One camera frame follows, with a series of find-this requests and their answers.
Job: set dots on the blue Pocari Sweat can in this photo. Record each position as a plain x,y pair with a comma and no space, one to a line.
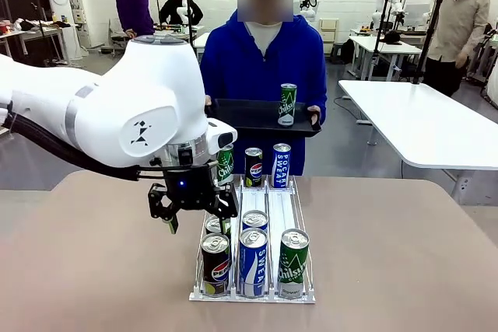
253,266
254,218
281,166

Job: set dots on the white three-lane can dispenser rack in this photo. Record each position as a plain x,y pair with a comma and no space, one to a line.
284,207

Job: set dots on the seated person in black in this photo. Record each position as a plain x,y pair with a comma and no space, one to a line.
169,9

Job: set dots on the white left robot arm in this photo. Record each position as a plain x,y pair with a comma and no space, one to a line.
136,87

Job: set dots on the person's left hand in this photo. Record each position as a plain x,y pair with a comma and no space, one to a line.
317,111

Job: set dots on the black tripod microphone stand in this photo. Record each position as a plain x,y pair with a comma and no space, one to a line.
44,36

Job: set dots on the thick black camera pole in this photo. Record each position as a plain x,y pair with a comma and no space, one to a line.
428,42

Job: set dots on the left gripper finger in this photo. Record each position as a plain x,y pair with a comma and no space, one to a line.
227,203
159,201

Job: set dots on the person in blue hoodie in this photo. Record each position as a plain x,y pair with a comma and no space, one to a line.
264,71

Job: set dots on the person in beige jacket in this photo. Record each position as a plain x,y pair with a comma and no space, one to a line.
459,25

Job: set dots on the white workshop table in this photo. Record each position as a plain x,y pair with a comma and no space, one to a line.
389,49

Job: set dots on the black plastic serving tray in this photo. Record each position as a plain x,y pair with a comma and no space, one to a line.
253,118

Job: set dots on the black Pepsi can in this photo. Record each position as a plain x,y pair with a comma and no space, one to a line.
213,225
253,168
215,270

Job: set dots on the person's left forearm blue sleeve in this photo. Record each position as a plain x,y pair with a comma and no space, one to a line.
322,95

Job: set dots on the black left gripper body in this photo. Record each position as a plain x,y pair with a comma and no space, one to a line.
190,188

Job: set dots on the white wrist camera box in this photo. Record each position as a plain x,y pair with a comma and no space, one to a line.
225,139

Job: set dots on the thin black stand pole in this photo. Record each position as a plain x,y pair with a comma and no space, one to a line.
379,36

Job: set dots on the person's right hand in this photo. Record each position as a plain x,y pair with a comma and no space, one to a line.
208,102

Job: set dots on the green Chilsung cider can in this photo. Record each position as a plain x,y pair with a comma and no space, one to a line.
292,270
225,166
288,108

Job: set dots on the white drawer cabinet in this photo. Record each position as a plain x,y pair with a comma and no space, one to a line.
328,30

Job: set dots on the white robot with arms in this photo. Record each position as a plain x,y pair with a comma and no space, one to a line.
377,17

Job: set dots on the cluttered white desk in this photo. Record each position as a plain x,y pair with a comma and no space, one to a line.
35,30

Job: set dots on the white workbench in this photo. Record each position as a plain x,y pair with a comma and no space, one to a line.
175,32

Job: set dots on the large white table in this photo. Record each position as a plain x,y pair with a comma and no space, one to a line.
420,122

